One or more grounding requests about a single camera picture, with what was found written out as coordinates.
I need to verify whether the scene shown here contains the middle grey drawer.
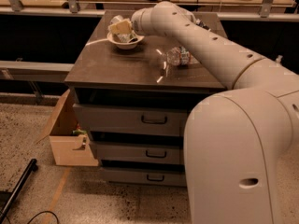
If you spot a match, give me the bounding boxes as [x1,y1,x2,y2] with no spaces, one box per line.
[90,141,184,165]

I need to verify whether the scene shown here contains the grey drawer cabinet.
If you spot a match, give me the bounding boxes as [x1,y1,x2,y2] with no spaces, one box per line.
[64,10,228,189]

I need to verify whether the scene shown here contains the clear plastic water bottle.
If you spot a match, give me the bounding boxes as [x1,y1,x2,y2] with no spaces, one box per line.
[162,46,198,66]

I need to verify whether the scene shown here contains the green item in box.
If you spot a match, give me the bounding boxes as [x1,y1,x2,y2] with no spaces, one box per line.
[72,124,87,136]

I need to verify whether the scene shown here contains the white paper bowl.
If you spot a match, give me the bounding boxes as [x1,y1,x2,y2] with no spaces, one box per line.
[107,33,144,50]

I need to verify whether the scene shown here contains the top grey drawer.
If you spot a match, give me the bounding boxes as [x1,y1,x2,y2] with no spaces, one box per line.
[73,104,188,136]

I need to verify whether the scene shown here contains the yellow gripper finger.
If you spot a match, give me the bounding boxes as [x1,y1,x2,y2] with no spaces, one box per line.
[108,19,133,35]

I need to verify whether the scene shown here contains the open cardboard box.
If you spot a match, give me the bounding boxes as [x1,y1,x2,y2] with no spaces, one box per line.
[36,90,98,166]

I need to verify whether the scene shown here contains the grey drawer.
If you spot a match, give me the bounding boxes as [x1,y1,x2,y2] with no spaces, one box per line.
[90,141,184,165]
[100,167,187,187]
[73,104,188,136]

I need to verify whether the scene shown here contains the bottom grey drawer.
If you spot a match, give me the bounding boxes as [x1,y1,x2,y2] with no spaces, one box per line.
[100,167,187,187]

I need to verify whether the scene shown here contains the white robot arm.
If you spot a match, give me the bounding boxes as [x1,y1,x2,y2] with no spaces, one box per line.
[131,1,299,224]

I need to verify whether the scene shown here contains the black floor cable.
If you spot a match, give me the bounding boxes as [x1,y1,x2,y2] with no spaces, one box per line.
[26,210,60,224]

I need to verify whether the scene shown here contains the black pole on floor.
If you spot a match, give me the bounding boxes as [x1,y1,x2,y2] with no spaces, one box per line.
[0,159,38,224]

